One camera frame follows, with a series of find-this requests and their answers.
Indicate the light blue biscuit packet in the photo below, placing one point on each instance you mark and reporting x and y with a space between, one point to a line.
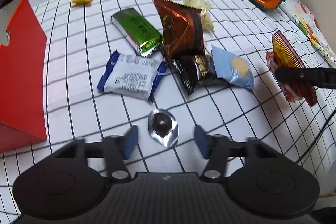
236 67

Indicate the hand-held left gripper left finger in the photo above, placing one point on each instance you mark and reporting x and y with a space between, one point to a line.
130 142

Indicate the pale yellow snack bag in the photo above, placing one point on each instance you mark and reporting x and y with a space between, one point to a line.
206 20

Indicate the black snack packet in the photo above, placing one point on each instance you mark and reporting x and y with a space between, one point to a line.
189 71

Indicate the green foil snack packet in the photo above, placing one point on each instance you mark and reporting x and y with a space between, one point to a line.
136 27

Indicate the colourful printed paper bag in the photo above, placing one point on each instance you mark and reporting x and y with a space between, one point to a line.
307 27

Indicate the red cardboard box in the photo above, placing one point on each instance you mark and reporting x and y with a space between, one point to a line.
21 69

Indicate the white checked tablecloth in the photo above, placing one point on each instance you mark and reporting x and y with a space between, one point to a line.
78 29

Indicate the brown foil snack bag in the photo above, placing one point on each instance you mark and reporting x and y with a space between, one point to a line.
181 29

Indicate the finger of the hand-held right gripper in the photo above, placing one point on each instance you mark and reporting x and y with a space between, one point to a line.
294 74

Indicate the white and blue snack packet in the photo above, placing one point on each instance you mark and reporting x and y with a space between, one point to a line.
131 74

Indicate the red checked snack packet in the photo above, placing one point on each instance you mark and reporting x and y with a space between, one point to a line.
284 53

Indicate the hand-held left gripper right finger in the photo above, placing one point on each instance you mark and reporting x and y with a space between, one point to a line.
200 142

